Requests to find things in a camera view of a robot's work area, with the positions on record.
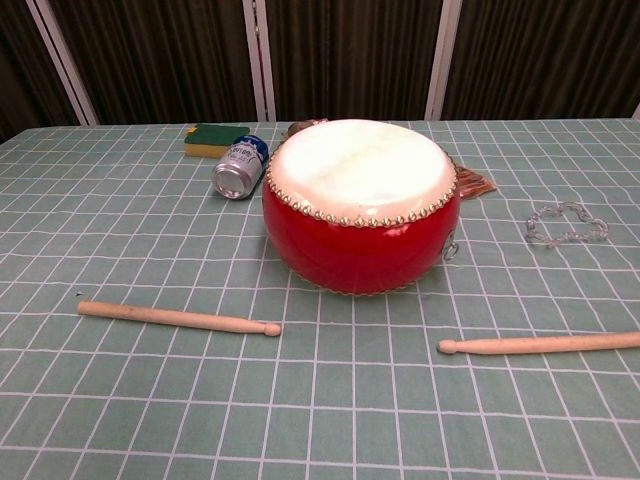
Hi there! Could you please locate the green yellow sponge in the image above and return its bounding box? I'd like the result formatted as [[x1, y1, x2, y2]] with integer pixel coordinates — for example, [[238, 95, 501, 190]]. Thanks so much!
[[183, 122, 251, 160]]

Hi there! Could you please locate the brown foil snack packet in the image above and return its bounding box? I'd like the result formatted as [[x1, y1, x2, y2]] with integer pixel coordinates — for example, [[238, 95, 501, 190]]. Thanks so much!
[[284, 118, 329, 139]]

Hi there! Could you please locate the green grid cutting mat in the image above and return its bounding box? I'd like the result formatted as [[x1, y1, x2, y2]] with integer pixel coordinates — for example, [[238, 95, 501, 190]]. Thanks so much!
[[0, 118, 640, 480]]

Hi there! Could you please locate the dark corrugated screen panel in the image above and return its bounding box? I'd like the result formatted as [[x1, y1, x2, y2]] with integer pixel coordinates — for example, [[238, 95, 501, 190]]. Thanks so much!
[[442, 0, 640, 121], [264, 0, 444, 123], [47, 0, 264, 125], [0, 0, 84, 144]]

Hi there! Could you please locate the red drum with white skin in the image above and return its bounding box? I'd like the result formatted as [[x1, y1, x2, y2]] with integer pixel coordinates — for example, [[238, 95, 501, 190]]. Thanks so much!
[[261, 118, 459, 297]]

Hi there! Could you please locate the orange spout pouch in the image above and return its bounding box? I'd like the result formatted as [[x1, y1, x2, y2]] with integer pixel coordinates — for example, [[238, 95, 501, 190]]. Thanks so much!
[[454, 164, 498, 200]]

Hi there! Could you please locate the clear bead chain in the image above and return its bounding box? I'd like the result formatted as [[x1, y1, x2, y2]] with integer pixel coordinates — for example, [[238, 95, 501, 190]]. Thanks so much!
[[524, 200, 610, 251]]

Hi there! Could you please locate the blue silver drink can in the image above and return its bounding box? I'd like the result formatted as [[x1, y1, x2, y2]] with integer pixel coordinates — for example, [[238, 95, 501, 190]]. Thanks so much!
[[211, 133, 271, 201]]

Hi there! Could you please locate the wooden drumstick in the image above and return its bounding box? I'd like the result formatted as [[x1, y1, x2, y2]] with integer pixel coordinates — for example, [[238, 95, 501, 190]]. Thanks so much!
[[437, 330, 640, 356], [77, 300, 283, 339]]

